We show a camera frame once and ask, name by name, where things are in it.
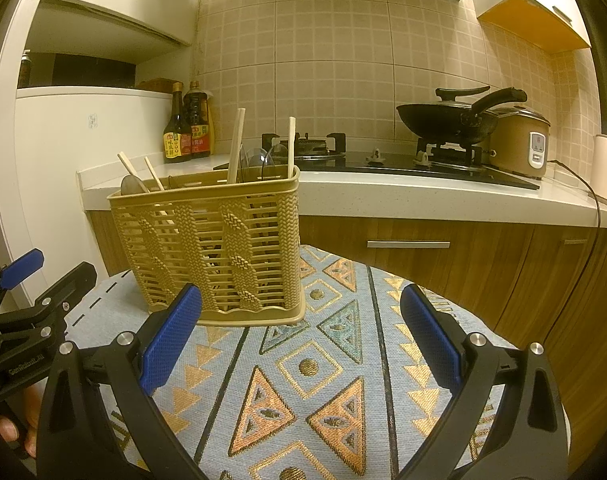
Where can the patterned cloth covered stool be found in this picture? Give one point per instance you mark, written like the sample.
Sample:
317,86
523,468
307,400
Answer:
308,385

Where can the wooden board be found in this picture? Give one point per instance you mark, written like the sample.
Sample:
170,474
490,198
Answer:
153,85

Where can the clear plastic spoon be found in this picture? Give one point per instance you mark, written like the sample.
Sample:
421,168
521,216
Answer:
251,161
273,157

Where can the metal stove knob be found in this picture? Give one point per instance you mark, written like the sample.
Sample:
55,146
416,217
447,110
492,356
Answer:
376,155
423,158

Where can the yellow bottle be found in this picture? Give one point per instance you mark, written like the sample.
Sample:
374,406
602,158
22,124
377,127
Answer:
211,120

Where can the small white wall hook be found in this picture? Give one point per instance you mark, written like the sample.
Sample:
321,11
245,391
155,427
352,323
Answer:
92,121

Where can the wide dark sauce bottle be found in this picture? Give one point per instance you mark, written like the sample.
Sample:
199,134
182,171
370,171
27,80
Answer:
199,120

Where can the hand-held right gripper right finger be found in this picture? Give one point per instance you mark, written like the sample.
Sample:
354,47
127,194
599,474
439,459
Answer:
428,340

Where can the beige plastic utensil basket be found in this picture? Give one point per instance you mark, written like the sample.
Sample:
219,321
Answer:
208,240

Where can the dark capped bottle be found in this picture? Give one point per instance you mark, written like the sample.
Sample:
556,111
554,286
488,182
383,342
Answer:
24,67

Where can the person's left hand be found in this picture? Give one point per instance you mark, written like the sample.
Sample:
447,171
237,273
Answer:
29,405

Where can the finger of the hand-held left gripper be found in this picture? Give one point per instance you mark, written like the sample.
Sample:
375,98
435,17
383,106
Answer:
73,282
21,267

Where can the white wall cabinet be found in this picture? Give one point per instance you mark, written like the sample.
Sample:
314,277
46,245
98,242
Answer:
118,5

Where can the black burner grate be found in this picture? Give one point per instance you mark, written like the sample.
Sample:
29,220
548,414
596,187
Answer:
443,151
308,146

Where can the black wok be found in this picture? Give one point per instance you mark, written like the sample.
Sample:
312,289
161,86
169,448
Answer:
433,120

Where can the wooden chopstick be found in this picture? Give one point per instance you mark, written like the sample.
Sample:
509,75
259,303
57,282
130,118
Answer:
153,174
132,172
236,145
291,147

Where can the black glass gas stove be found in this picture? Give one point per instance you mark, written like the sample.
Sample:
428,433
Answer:
383,167

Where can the black wok lid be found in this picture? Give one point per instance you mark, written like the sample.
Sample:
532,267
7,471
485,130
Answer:
458,94

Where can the beige rice cooker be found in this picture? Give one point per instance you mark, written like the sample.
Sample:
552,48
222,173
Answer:
513,145

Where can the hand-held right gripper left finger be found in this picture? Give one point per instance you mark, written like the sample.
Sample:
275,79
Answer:
173,340

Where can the slim dark soy sauce bottle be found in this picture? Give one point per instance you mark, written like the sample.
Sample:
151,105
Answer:
177,132

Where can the metal spoon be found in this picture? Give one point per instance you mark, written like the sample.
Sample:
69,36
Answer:
127,186

